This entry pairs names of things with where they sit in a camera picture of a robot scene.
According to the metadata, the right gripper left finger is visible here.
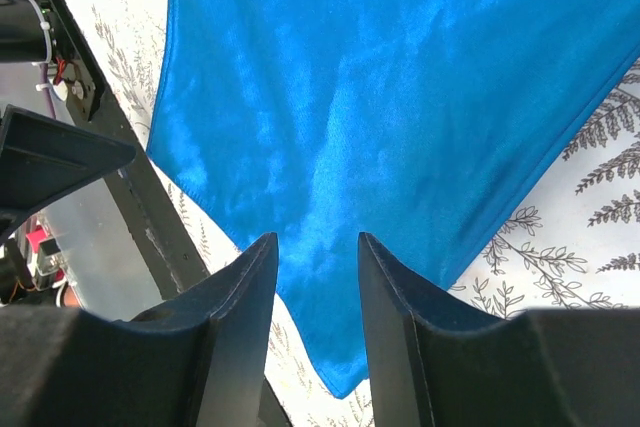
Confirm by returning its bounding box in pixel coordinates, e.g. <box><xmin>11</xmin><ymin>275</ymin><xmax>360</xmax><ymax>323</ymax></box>
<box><xmin>1</xmin><ymin>233</ymin><xmax>279</xmax><ymax>426</ymax></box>

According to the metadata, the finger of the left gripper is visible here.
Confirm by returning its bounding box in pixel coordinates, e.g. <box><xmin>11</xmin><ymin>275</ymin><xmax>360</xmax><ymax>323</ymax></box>
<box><xmin>1</xmin><ymin>104</ymin><xmax>136</xmax><ymax>242</ymax></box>

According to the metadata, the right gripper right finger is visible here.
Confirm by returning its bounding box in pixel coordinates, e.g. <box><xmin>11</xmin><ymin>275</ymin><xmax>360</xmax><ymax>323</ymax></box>
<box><xmin>358</xmin><ymin>233</ymin><xmax>639</xmax><ymax>426</ymax></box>

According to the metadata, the blue satin napkin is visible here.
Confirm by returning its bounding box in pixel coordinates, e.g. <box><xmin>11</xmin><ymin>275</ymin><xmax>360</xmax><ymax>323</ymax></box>
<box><xmin>147</xmin><ymin>0</ymin><xmax>639</xmax><ymax>399</ymax></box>

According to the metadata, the floral tablecloth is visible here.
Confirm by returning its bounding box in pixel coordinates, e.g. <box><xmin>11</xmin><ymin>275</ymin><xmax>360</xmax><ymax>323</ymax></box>
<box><xmin>66</xmin><ymin>0</ymin><xmax>639</xmax><ymax>426</ymax></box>

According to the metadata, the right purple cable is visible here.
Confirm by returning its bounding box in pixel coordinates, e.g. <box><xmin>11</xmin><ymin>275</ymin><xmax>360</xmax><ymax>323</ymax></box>
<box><xmin>39</xmin><ymin>61</ymin><xmax>59</xmax><ymax>118</ymax></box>

